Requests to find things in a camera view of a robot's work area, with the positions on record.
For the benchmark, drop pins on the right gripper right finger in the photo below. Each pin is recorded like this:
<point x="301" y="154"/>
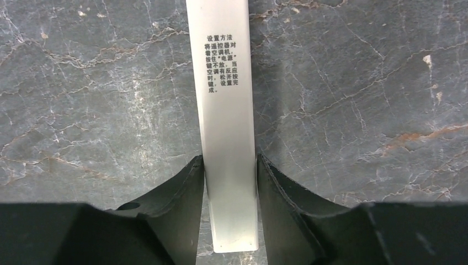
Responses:
<point x="295" y="221"/>

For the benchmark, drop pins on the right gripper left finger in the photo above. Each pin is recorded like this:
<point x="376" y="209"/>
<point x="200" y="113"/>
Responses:
<point x="162" y="226"/>

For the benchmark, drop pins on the white remote control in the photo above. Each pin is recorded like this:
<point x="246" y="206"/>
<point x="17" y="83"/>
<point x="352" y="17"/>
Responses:
<point x="221" y="56"/>

